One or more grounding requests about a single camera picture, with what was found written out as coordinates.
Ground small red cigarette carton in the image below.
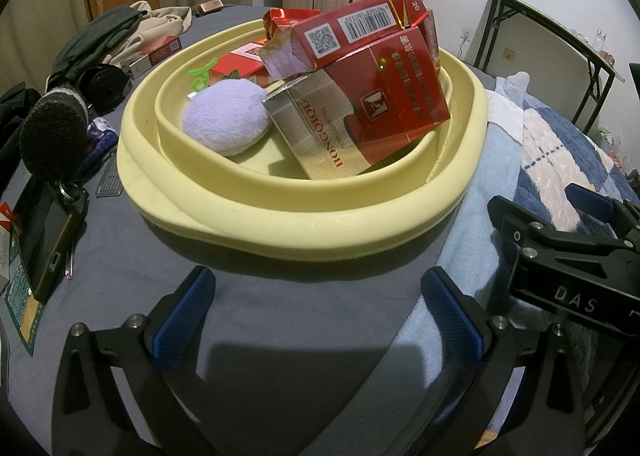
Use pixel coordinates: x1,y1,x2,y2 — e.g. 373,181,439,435
262,8,321,40

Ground black smartphone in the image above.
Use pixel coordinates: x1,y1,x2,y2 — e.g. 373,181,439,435
10,180,84,303

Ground black headphones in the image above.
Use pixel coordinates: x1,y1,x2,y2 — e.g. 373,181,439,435
74,63,129,115

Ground blue cylindrical tube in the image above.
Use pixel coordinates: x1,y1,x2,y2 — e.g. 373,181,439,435
86,117,119,173

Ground dark green clothing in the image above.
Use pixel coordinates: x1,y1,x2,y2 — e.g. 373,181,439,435
47,6,144,87

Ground large red cigarette carton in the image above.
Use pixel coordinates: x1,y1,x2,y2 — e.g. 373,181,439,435
259,0,452,177

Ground green plastic clip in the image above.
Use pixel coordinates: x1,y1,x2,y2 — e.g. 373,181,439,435
186,60,219,92

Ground purple plush pad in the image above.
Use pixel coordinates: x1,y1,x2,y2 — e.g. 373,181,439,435
181,79,272,157

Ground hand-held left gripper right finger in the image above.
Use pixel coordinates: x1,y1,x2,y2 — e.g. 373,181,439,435
421,266,586,456

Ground grey mesh patch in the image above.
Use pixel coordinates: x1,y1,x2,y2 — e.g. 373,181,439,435
94,156,124,199

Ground red cigarette box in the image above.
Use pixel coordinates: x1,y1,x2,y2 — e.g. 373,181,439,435
209,54,267,84

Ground black-framed folding table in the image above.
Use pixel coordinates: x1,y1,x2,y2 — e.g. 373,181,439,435
475,0,628,134

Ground gold cigarette carton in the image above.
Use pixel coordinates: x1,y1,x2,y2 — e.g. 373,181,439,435
263,72,372,181

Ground red cigarette pack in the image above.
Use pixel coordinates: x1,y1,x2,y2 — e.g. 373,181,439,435
121,36,182,80

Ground red white cigarette packet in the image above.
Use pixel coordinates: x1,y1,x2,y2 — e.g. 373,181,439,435
231,38,269,58

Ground beige clothing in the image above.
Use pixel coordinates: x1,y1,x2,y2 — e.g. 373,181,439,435
107,0,194,67

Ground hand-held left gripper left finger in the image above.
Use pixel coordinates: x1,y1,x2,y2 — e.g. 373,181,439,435
51,266,221,456

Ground black cloth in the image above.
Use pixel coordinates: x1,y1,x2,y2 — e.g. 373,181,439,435
0,80,42,167

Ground black foam microphone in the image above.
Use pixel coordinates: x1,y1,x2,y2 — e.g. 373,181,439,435
19,87,96,184

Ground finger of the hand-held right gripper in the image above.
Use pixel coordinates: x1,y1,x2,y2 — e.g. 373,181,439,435
565,182,640,227
487,194,640,267

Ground green printed packet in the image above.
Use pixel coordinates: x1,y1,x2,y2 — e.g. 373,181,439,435
2,261,45,356

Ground white cloth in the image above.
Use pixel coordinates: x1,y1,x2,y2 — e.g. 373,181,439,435
487,70,532,129

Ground yellow plastic basin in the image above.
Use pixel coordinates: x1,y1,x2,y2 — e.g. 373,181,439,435
116,18,489,267

